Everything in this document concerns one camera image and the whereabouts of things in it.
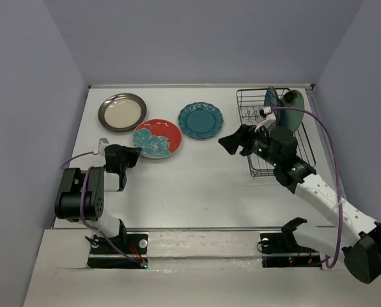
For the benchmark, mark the teal scalloped plate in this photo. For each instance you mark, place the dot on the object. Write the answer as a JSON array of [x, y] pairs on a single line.
[[200, 120]]

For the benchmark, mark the dark teal blossom plate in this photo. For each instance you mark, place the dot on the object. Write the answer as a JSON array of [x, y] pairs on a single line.
[[272, 100]]

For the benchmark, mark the red plate with teal flower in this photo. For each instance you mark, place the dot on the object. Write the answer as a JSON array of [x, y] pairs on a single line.
[[157, 138]]

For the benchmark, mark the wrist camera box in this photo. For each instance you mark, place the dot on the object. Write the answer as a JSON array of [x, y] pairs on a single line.
[[268, 119], [102, 144]]

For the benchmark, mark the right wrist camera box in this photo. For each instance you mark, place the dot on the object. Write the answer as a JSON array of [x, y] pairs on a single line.
[[268, 119]]

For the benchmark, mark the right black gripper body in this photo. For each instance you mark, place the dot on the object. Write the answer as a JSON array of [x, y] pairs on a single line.
[[256, 143]]

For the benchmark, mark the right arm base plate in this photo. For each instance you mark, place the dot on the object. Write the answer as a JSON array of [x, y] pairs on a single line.
[[280, 249]]

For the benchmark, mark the cream plate with brown rim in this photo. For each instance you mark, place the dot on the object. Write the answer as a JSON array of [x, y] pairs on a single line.
[[122, 112]]

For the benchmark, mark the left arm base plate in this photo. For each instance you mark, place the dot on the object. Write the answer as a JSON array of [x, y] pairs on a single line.
[[130, 255]]

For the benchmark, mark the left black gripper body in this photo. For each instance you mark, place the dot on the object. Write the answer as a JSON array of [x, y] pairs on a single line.
[[121, 167]]

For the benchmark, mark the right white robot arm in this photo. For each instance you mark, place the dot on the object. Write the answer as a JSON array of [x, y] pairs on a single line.
[[362, 255]]

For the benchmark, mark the black wire dish rack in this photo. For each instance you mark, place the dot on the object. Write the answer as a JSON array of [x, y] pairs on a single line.
[[288, 140]]

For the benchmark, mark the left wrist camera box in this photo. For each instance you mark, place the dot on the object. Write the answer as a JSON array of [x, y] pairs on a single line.
[[102, 144]]

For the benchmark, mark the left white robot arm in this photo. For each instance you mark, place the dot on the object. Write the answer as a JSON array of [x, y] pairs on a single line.
[[80, 197]]

